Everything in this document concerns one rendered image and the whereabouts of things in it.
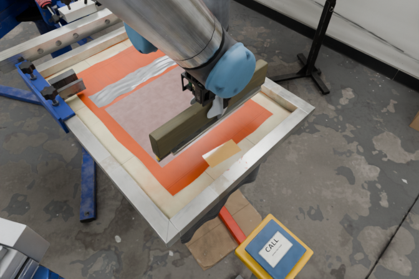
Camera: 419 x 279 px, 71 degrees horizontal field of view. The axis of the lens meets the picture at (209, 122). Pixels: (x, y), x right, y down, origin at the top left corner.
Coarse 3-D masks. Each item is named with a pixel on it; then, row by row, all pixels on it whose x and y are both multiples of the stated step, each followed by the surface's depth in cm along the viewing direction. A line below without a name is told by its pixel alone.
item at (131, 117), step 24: (96, 72) 106; (120, 72) 106; (120, 96) 98; (144, 96) 98; (120, 120) 92; (144, 120) 92; (168, 120) 92; (144, 144) 86; (192, 144) 86; (216, 144) 86; (168, 168) 81; (192, 168) 81
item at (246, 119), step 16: (128, 48) 115; (128, 64) 109; (144, 64) 109; (176, 64) 109; (160, 80) 103; (176, 80) 103; (176, 96) 98; (192, 96) 98; (240, 112) 94; (256, 112) 94; (224, 128) 90; (240, 128) 90; (256, 128) 90
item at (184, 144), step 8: (256, 88) 83; (248, 96) 81; (240, 104) 79; (224, 112) 77; (216, 120) 75; (200, 128) 73; (208, 128) 74; (192, 136) 72; (184, 144) 70; (176, 152) 69
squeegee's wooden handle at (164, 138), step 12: (264, 72) 81; (252, 84) 80; (240, 96) 79; (192, 108) 69; (204, 108) 69; (180, 120) 66; (192, 120) 68; (204, 120) 72; (156, 132) 64; (168, 132) 65; (180, 132) 68; (192, 132) 72; (156, 144) 64; (168, 144) 67
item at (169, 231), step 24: (96, 48) 111; (48, 72) 103; (288, 96) 93; (72, 120) 87; (288, 120) 87; (96, 144) 82; (264, 144) 82; (120, 168) 77; (240, 168) 77; (144, 192) 72; (216, 192) 72; (144, 216) 69; (192, 216) 69; (168, 240) 65
